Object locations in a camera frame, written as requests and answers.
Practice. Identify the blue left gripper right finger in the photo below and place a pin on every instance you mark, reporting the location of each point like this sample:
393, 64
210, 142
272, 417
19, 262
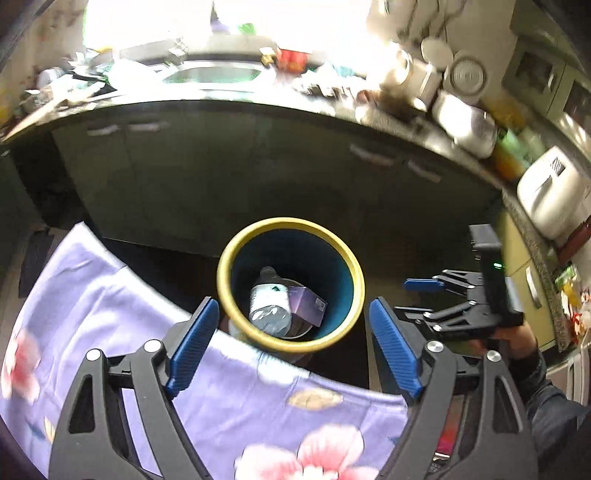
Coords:
401, 358

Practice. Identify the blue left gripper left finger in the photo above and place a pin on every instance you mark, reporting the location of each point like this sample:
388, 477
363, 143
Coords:
185, 344

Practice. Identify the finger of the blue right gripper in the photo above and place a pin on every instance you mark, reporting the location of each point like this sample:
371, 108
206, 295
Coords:
424, 285

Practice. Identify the dark sleeve right forearm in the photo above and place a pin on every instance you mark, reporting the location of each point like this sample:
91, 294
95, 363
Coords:
560, 427

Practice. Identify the yellow rim teal trash bin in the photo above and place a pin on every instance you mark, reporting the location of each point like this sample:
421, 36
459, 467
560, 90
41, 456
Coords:
302, 253

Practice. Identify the person's right hand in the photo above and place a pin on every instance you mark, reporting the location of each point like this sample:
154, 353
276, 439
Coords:
520, 341

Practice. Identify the clear plastic bottle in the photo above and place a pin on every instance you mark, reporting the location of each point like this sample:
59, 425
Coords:
269, 307

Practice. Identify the purple floral tablecloth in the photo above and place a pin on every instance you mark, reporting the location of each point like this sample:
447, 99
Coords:
87, 298

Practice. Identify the purple small carton box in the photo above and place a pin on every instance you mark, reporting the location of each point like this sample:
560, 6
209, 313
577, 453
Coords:
307, 305

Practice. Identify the white rice cooker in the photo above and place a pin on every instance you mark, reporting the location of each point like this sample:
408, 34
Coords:
470, 127

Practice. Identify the red container on counter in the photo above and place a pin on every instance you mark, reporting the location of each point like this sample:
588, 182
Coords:
292, 61

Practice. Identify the stainless steel sink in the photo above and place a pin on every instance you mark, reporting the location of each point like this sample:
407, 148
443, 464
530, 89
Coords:
210, 72

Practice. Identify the white appliance with handle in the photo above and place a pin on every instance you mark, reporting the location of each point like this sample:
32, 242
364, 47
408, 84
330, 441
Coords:
549, 192

